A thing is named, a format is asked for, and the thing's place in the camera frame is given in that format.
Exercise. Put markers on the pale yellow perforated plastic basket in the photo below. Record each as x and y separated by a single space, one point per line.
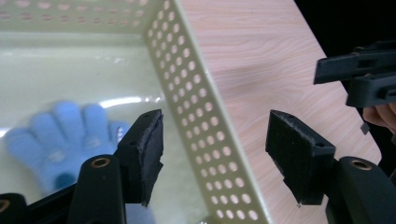
193 102

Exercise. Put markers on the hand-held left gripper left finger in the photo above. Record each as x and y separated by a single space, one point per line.
144 155

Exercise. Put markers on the blue glove with dark spots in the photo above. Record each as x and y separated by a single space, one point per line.
62 146

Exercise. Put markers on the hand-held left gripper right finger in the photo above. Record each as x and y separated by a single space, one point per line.
299 155

